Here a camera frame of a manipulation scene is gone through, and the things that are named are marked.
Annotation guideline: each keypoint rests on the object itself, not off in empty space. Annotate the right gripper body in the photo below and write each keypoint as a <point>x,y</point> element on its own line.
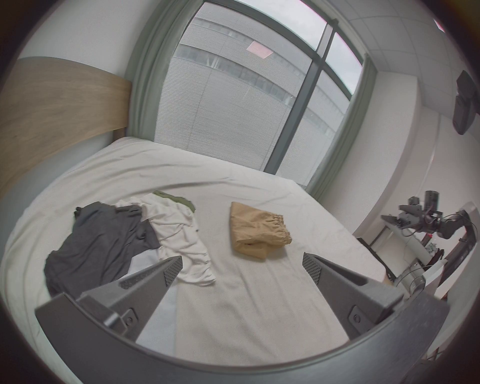
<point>408,219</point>

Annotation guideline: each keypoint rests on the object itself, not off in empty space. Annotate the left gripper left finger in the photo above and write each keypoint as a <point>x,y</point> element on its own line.
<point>138,296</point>

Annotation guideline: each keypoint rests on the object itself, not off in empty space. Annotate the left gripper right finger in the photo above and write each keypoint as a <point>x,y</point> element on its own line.
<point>348,296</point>

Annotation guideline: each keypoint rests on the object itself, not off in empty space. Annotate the tan shorts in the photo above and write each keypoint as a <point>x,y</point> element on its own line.
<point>255,228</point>

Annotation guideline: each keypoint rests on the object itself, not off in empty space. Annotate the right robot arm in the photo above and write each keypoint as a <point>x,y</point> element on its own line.
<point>450,232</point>

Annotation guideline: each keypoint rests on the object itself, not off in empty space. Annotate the pale blue garment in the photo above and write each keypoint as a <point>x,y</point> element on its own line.
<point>157,318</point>

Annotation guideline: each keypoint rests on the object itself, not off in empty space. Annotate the black garment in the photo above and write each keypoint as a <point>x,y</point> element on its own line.
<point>97,247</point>

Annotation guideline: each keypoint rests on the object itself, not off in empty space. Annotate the white garment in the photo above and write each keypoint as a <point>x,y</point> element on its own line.
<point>180,236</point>

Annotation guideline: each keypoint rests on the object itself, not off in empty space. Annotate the green garment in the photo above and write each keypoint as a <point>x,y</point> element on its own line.
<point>176,199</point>

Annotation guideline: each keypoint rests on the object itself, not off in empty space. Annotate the bed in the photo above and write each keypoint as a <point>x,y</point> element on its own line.
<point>243,300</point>

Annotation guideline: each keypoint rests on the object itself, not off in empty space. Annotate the window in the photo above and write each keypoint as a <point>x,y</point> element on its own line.
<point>243,97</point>

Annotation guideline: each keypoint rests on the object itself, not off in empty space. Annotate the grey-green curtain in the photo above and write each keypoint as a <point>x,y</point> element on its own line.
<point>150,71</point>

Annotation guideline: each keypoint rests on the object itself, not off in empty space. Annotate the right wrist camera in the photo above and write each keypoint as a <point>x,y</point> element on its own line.
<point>413,202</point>

